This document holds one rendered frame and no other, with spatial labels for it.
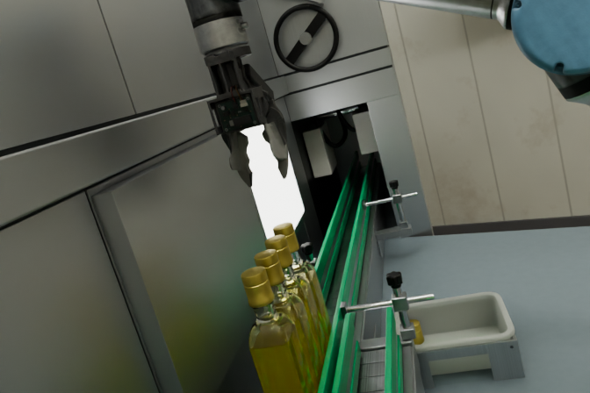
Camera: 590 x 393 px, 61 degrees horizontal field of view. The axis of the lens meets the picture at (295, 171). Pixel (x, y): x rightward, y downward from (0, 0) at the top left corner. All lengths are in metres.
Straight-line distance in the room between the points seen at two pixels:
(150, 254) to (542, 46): 0.51
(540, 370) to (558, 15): 0.72
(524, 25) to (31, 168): 0.51
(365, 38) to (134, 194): 1.15
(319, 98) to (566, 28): 1.23
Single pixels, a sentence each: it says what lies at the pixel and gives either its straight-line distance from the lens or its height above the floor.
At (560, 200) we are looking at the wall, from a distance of 3.56.
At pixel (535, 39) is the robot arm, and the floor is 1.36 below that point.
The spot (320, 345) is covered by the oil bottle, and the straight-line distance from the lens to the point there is 0.83.
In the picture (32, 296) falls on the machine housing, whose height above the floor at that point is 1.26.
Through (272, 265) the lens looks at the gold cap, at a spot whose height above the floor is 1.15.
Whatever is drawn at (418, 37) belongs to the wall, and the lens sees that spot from 3.48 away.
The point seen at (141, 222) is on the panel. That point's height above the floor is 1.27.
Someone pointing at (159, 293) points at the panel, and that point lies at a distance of 0.69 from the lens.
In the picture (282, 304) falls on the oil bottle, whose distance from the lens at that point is 0.73.
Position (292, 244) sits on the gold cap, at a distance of 0.83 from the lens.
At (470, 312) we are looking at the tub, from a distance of 1.18.
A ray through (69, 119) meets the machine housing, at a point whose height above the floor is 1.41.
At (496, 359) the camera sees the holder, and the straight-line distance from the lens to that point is 1.06.
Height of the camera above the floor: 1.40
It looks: 11 degrees down
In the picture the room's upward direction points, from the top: 16 degrees counter-clockwise
